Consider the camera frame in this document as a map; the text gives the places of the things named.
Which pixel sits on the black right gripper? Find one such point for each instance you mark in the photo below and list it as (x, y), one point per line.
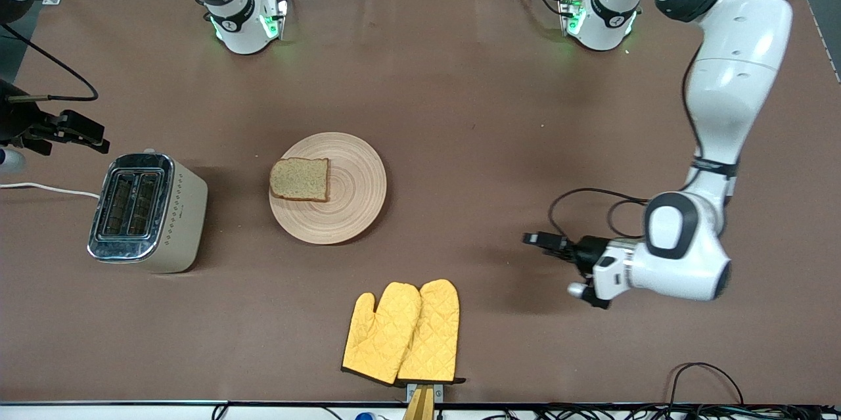
(20, 123)

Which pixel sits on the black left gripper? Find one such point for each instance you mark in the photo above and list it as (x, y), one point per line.
(587, 250)

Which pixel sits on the round wooden plate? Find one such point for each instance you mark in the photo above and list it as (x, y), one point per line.
(355, 203)

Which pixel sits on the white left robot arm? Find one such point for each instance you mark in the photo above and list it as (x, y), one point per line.
(736, 65)

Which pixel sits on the beige and chrome toaster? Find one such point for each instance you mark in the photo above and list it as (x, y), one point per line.
(177, 223)

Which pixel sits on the slice of brown bread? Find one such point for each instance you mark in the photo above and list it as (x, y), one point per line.
(299, 179)

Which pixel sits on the yellow quilted oven mitt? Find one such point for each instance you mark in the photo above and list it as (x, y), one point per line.
(433, 328)
(378, 341)

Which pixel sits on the small blue cap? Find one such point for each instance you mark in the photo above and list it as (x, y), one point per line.
(365, 416)

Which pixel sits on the small metal bracket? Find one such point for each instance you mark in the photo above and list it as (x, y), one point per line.
(437, 390)

